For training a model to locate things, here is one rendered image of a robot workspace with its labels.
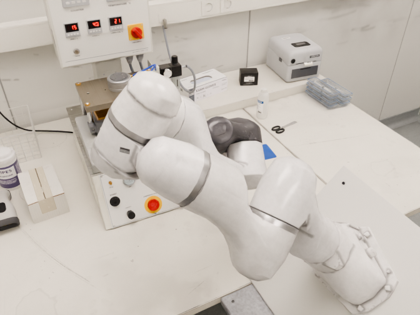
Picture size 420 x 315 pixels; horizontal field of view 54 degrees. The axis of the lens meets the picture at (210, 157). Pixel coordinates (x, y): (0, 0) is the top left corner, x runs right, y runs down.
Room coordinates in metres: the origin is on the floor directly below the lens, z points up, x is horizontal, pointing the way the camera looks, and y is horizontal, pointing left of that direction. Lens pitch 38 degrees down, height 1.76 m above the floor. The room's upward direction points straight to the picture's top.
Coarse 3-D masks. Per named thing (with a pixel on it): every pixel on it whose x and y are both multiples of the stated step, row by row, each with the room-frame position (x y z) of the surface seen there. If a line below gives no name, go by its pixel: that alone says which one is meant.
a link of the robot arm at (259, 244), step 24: (216, 168) 0.55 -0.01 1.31; (216, 192) 0.52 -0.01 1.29; (240, 192) 0.54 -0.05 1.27; (216, 216) 0.52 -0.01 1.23; (240, 216) 0.52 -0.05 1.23; (264, 216) 0.54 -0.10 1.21; (240, 240) 0.51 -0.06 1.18; (264, 240) 0.51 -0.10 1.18; (288, 240) 0.52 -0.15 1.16; (240, 264) 0.49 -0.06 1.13; (264, 264) 0.49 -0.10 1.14
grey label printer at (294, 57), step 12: (276, 36) 2.07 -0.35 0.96; (288, 36) 2.07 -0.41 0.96; (300, 36) 2.07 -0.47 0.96; (276, 48) 1.99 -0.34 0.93; (288, 48) 1.92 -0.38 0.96; (300, 48) 1.92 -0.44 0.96; (312, 48) 1.93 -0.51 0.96; (276, 60) 1.98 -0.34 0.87; (288, 60) 1.88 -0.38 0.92; (300, 60) 1.89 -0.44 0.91; (312, 60) 1.92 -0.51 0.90; (276, 72) 1.97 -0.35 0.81; (288, 72) 1.87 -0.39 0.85; (300, 72) 1.89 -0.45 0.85; (312, 72) 1.92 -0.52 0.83
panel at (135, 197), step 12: (108, 180) 1.00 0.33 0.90; (120, 180) 1.01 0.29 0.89; (108, 192) 0.98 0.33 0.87; (120, 192) 0.99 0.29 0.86; (132, 192) 1.01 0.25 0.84; (144, 192) 1.02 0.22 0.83; (156, 192) 1.03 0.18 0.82; (108, 204) 0.96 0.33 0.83; (120, 204) 0.97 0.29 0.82; (132, 204) 0.99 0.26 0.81; (144, 204) 1.00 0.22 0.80; (168, 204) 1.02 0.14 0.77; (120, 216) 0.96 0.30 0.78; (144, 216) 0.98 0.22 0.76
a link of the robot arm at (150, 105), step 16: (144, 80) 0.63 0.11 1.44; (160, 80) 0.64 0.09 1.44; (128, 96) 0.62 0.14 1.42; (144, 96) 0.61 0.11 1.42; (160, 96) 0.61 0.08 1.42; (176, 96) 0.64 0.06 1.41; (112, 112) 0.62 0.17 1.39; (128, 112) 0.60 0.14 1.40; (144, 112) 0.60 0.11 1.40; (160, 112) 0.60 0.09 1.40; (176, 112) 0.63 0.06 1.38; (128, 128) 0.59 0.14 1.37; (144, 128) 0.60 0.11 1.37; (160, 128) 0.61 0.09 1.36; (176, 128) 0.72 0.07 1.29; (144, 144) 0.59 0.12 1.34
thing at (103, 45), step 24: (48, 0) 1.29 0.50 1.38; (72, 0) 1.32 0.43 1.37; (96, 0) 1.35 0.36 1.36; (120, 0) 1.38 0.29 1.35; (144, 0) 1.42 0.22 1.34; (72, 24) 1.31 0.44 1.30; (96, 24) 1.34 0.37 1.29; (120, 24) 1.38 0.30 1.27; (144, 24) 1.42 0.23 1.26; (72, 48) 1.31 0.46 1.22; (96, 48) 1.34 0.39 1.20; (120, 48) 1.38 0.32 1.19; (144, 48) 1.41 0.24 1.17; (96, 72) 1.37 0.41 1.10
